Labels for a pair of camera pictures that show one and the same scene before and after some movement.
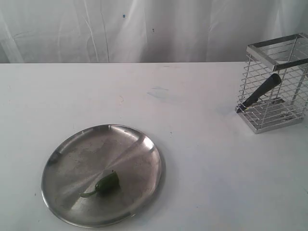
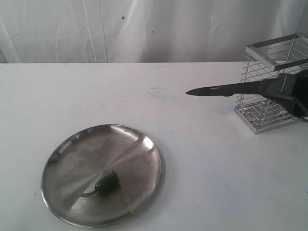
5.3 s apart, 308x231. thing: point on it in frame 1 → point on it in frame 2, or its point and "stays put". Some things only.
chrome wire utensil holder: [287, 102] stays put
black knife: [272, 81] → [263, 87]
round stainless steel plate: [82, 159] stays put
